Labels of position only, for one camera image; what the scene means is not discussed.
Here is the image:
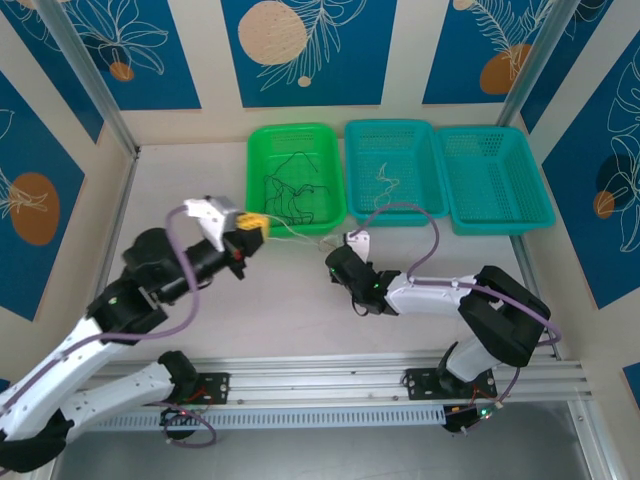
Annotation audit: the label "aluminium frame post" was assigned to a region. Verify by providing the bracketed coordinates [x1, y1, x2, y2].
[38, 0, 142, 157]
[493, 0, 572, 132]

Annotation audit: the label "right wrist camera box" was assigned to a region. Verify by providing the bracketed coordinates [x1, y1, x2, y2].
[342, 228, 374, 264]

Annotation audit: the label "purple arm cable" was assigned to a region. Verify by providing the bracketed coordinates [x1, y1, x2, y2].
[0, 203, 220, 448]
[348, 202, 562, 436]

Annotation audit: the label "grey slotted cable duct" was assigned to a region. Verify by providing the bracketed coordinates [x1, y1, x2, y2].
[92, 405, 447, 432]

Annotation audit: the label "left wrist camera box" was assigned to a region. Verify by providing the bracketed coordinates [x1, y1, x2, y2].
[182, 195, 241, 251]

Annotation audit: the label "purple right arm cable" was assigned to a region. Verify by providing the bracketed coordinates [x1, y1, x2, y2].
[348, 202, 562, 436]

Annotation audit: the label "green plastic basket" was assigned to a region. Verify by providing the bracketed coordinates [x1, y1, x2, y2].
[246, 122, 350, 238]

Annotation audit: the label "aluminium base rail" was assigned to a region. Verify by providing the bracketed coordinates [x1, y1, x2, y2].
[42, 352, 596, 412]

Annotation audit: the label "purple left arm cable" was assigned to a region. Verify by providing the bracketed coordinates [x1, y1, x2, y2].
[0, 203, 220, 448]

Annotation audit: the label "controller circuit board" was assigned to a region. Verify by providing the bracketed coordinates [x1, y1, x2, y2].
[443, 402, 504, 434]
[159, 405, 207, 429]

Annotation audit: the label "thin white cable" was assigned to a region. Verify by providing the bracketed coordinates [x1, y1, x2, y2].
[267, 213, 346, 254]

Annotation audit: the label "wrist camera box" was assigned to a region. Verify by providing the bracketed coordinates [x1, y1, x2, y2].
[342, 228, 374, 264]
[182, 195, 241, 251]

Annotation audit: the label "teal plastic basket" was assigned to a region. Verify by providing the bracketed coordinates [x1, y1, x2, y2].
[434, 125, 556, 237]
[343, 118, 451, 227]

